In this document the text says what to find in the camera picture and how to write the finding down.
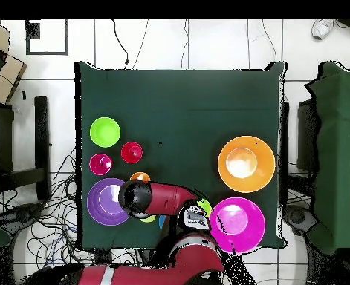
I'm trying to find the black chair frame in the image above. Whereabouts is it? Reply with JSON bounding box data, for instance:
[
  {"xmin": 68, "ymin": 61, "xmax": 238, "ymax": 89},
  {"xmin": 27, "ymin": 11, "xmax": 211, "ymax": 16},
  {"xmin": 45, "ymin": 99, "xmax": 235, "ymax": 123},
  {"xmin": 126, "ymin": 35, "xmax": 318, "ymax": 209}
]
[{"xmin": 0, "ymin": 96, "xmax": 51, "ymax": 203}]

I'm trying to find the black cable with plug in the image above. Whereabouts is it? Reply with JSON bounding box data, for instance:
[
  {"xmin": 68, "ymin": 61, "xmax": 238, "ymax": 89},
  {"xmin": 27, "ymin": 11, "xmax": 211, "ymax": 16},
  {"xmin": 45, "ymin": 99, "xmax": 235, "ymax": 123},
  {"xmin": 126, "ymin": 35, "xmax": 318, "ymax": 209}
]
[{"xmin": 111, "ymin": 19, "xmax": 130, "ymax": 70}]

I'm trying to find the small green bowl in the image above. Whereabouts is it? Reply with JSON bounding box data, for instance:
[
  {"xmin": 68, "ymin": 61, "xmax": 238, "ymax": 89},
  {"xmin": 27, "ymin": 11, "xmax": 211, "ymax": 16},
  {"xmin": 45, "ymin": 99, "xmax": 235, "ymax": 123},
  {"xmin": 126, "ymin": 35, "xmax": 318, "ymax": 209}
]
[{"xmin": 89, "ymin": 116, "xmax": 122, "ymax": 148}]

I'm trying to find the purple bowl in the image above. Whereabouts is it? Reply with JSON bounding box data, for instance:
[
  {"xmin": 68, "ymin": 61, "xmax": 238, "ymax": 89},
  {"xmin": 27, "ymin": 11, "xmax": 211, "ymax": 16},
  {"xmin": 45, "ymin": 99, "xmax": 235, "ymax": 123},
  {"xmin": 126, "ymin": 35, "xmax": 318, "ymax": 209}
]
[{"xmin": 86, "ymin": 177, "xmax": 131, "ymax": 227}]

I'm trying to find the lime green cup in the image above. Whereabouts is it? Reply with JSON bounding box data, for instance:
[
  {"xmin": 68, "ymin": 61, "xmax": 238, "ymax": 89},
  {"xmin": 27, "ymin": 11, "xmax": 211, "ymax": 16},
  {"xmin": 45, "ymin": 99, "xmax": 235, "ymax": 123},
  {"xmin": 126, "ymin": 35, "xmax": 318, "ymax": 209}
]
[{"xmin": 196, "ymin": 197, "xmax": 213, "ymax": 217}]

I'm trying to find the magenta cup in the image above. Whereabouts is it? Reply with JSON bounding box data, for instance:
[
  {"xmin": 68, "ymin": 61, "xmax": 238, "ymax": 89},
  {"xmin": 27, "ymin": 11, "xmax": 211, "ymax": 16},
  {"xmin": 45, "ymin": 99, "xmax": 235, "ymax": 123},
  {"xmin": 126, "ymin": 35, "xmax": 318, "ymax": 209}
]
[{"xmin": 88, "ymin": 153, "xmax": 114, "ymax": 177}]

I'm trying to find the red cup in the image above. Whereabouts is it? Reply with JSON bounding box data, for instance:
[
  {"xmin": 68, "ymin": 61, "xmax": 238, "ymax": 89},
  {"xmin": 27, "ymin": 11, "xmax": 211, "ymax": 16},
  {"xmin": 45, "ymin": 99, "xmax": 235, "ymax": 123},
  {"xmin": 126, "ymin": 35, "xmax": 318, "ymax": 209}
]
[{"xmin": 120, "ymin": 141, "xmax": 144, "ymax": 165}]

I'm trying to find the thin grey cable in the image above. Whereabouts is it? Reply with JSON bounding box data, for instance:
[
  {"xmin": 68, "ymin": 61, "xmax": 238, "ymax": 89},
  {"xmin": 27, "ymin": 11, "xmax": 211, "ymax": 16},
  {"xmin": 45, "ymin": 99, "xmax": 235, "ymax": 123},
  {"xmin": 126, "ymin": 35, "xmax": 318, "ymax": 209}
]
[{"xmin": 132, "ymin": 19, "xmax": 149, "ymax": 70}]

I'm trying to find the black box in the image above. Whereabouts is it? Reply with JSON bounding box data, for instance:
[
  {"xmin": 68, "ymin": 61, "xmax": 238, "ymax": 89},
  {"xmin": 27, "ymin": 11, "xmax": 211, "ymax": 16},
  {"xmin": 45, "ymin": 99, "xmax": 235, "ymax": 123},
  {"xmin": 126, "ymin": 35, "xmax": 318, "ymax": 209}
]
[{"xmin": 296, "ymin": 99, "xmax": 322, "ymax": 173}]

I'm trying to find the tangle of floor cables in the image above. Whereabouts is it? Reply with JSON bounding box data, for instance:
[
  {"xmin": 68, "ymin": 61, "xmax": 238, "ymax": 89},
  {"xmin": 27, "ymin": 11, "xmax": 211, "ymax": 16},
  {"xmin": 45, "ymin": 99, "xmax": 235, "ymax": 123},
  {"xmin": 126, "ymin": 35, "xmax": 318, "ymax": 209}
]
[{"xmin": 0, "ymin": 146, "xmax": 143, "ymax": 271}]

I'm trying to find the black power adapter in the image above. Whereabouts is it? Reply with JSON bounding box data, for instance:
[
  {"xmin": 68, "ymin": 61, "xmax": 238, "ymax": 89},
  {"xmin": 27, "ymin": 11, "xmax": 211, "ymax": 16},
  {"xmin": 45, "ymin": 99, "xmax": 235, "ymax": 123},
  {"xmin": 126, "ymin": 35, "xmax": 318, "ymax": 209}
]
[{"xmin": 94, "ymin": 249, "xmax": 114, "ymax": 266}]

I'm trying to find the white shoe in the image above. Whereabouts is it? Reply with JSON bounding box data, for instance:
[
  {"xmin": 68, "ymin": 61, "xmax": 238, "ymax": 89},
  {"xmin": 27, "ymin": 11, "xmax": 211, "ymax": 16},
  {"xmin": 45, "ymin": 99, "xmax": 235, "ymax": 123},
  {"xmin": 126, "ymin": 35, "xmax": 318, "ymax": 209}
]
[{"xmin": 311, "ymin": 18, "xmax": 338, "ymax": 40}]

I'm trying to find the large pink bowl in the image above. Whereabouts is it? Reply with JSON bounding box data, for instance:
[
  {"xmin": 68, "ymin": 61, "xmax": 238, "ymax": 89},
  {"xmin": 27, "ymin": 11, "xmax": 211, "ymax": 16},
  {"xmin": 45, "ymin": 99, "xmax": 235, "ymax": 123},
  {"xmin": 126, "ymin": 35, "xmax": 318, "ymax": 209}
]
[{"xmin": 209, "ymin": 197, "xmax": 267, "ymax": 255}]

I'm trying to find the large orange bowl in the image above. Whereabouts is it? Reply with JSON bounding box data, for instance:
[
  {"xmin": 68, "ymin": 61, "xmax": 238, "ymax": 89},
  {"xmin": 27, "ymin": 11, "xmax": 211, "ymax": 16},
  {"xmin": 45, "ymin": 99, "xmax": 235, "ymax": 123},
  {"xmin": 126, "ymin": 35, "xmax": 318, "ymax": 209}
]
[{"xmin": 217, "ymin": 135, "xmax": 276, "ymax": 194}]

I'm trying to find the orange cup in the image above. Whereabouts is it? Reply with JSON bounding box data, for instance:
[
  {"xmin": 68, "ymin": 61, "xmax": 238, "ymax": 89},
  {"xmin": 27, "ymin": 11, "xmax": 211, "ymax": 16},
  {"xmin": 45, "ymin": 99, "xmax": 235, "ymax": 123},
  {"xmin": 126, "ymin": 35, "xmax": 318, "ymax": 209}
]
[{"xmin": 129, "ymin": 171, "xmax": 151, "ymax": 183}]

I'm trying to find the dark green tablecloth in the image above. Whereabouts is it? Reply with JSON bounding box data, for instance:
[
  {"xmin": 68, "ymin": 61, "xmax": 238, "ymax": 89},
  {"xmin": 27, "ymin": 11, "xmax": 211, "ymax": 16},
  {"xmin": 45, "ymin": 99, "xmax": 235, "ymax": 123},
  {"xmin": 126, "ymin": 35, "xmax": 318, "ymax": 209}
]
[{"xmin": 74, "ymin": 61, "xmax": 287, "ymax": 250}]

